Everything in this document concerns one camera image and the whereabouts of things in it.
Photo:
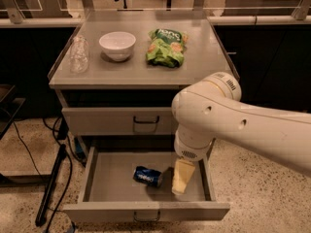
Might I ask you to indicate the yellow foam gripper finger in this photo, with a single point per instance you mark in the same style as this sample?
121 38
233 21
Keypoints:
183 172

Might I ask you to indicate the blue pepsi can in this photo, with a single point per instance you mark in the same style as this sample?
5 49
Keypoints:
147 176

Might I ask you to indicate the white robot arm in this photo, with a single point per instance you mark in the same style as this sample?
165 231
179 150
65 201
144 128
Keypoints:
211 109

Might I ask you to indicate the open grey middle drawer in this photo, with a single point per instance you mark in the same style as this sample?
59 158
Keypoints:
109 193

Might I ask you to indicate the grey drawer cabinet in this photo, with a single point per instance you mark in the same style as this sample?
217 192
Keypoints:
134 82

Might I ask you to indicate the closed grey upper drawer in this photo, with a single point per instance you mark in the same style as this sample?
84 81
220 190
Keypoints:
120 121

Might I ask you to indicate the green chip bag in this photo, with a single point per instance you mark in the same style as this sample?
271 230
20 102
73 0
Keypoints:
166 48

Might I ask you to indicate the white ceramic bowl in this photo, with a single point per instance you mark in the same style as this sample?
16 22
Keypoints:
118 45

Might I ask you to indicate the black table leg bar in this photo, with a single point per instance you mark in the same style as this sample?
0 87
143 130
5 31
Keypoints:
41 215

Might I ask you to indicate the clear plastic bottle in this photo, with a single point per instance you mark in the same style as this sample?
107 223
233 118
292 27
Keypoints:
79 54

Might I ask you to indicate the dark side table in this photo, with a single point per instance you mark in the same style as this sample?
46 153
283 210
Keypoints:
10 104

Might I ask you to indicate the white horizontal rail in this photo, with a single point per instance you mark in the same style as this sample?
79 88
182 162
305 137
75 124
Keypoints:
246 20

